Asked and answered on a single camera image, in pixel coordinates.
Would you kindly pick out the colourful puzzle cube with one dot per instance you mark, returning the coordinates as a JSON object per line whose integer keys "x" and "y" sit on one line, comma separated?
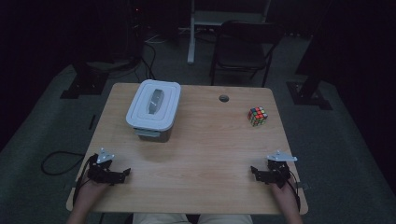
{"x": 257, "y": 116}

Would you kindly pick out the black folding chair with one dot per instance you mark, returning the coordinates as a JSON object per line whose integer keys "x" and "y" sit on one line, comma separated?
{"x": 246, "y": 46}

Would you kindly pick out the dark equipment stand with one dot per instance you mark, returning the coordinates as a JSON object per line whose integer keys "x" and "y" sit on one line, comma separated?
{"x": 124, "y": 31}

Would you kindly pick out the person's right hand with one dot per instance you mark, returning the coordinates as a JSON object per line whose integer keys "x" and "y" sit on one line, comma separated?
{"x": 283, "y": 193}

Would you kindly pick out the person's beige trousers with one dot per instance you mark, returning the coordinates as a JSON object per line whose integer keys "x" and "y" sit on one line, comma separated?
{"x": 162, "y": 218}

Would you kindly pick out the person's left hand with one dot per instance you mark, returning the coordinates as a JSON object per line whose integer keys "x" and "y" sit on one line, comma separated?
{"x": 91, "y": 191}

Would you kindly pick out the grey tape strip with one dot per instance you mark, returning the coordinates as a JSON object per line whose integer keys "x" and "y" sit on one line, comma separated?
{"x": 303, "y": 186}
{"x": 70, "y": 185}

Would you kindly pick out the black stand base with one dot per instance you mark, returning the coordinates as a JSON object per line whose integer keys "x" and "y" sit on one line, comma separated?
{"x": 84, "y": 84}
{"x": 308, "y": 93}

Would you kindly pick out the white storage box lid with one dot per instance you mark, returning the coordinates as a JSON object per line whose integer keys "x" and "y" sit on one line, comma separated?
{"x": 154, "y": 104}

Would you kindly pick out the clear grey storage box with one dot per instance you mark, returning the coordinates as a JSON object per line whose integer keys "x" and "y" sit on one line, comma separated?
{"x": 152, "y": 135}

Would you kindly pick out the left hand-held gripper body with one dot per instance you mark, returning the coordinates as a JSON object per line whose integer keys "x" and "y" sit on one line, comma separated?
{"x": 101, "y": 172}

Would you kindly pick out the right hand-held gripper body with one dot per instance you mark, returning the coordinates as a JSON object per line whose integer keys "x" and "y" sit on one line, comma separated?
{"x": 278, "y": 171}

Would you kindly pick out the grey table grommet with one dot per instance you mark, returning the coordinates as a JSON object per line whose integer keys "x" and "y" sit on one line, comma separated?
{"x": 223, "y": 98}

